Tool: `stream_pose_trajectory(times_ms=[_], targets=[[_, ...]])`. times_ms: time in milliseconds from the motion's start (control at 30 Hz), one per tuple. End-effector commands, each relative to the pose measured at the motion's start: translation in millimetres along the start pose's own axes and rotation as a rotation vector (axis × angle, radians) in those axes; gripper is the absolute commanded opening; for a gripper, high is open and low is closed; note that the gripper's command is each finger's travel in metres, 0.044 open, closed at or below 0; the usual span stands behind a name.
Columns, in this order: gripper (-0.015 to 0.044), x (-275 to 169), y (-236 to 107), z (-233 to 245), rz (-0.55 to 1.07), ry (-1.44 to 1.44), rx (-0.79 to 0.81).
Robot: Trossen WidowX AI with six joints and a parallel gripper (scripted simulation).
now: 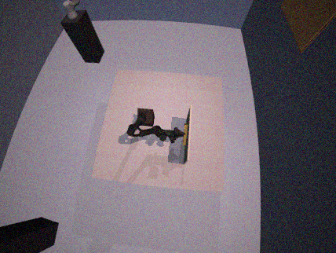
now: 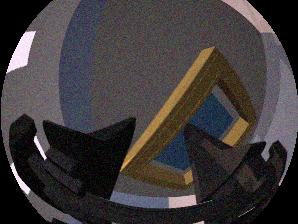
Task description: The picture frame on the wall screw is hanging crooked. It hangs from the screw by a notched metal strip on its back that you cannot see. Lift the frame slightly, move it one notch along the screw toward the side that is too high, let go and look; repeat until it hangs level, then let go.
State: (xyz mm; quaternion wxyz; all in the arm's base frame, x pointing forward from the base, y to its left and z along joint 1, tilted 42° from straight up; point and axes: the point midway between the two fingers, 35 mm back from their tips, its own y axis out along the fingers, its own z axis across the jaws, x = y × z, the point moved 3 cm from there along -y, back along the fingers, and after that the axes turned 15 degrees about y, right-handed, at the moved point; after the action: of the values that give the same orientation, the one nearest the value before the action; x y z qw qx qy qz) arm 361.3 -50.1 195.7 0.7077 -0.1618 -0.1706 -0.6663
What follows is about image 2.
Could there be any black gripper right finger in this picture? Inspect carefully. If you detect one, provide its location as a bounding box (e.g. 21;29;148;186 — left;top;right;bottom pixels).
184;124;266;204

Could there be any gold picture frame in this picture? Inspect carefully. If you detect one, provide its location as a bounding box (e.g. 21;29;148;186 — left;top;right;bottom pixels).
120;47;257;190

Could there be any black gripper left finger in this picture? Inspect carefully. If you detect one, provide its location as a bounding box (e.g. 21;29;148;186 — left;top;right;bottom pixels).
43;117;136;200

